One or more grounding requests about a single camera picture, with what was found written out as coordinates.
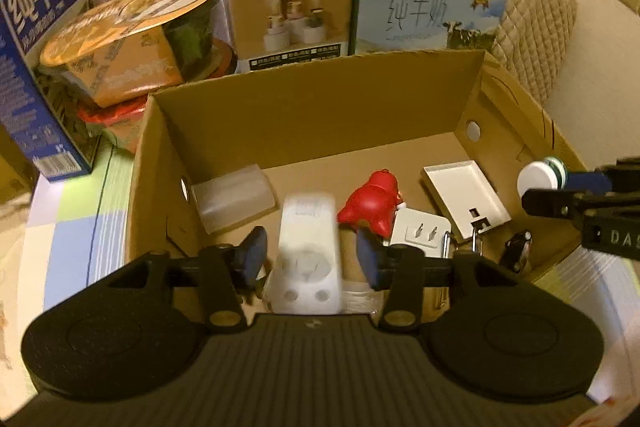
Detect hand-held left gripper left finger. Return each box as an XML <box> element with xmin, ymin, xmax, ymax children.
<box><xmin>97</xmin><ymin>226</ymin><xmax>269</xmax><ymax>336</ymax></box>

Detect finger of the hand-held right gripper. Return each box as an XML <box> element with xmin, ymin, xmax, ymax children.
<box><xmin>564</xmin><ymin>163</ymin><xmax>626</xmax><ymax>194</ymax></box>
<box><xmin>521</xmin><ymin>188</ymin><xmax>588</xmax><ymax>220</ymax></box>

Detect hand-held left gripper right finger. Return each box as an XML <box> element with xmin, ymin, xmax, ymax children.
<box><xmin>356</xmin><ymin>228</ymin><xmax>526</xmax><ymax>333</ymax></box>

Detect white bottle with green band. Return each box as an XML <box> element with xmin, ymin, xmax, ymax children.
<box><xmin>516</xmin><ymin>155</ymin><xmax>569</xmax><ymax>196</ymax></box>

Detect clear box of white picks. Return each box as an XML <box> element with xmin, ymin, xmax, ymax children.
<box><xmin>340</xmin><ymin>289</ymin><xmax>383</xmax><ymax>318</ymax></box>

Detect red toy figure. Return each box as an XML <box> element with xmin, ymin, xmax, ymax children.
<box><xmin>337</xmin><ymin>169</ymin><xmax>405</xmax><ymax>240</ymax></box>

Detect white power strip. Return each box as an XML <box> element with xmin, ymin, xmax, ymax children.
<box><xmin>264</xmin><ymin>192</ymin><xmax>343</xmax><ymax>315</ymax></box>

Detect white plug adapter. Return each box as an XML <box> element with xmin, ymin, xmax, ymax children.
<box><xmin>390</xmin><ymin>208</ymin><xmax>452</xmax><ymax>260</ymax></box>

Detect small black toy car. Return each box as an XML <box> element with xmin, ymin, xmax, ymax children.
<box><xmin>499</xmin><ymin>231</ymin><xmax>534</xmax><ymax>276</ymax></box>

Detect clear plastic box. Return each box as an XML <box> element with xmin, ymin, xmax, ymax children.
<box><xmin>191</xmin><ymin>164</ymin><xmax>277</xmax><ymax>235</ymax></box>

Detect metal wire rack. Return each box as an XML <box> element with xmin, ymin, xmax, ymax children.
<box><xmin>440</xmin><ymin>216</ymin><xmax>491</xmax><ymax>260</ymax></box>

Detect gold box with slot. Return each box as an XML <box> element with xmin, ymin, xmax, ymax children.
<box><xmin>420</xmin><ymin>160</ymin><xmax>512</xmax><ymax>239</ymax></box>

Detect brown cardboard box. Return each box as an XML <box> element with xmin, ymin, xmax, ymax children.
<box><xmin>125</xmin><ymin>49</ymin><xmax>588</xmax><ymax>323</ymax></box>

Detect beige quilted chair cover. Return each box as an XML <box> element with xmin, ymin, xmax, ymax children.
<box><xmin>487</xmin><ymin>0</ymin><xmax>578</xmax><ymax>108</ymax></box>

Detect red instant noodle bowl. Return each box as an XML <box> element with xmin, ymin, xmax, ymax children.
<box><xmin>75</xmin><ymin>42</ymin><xmax>238</xmax><ymax>154</ymax></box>

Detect orange instant noodle bowl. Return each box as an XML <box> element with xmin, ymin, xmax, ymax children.
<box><xmin>39</xmin><ymin>0</ymin><xmax>223</xmax><ymax>108</ymax></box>

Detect white box with figure print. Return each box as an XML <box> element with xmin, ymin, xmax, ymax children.
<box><xmin>217</xmin><ymin>0</ymin><xmax>357</xmax><ymax>74</ymax></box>

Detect dark blue milk carton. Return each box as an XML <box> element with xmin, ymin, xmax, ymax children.
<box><xmin>0</xmin><ymin>0</ymin><xmax>103</xmax><ymax>184</ymax></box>

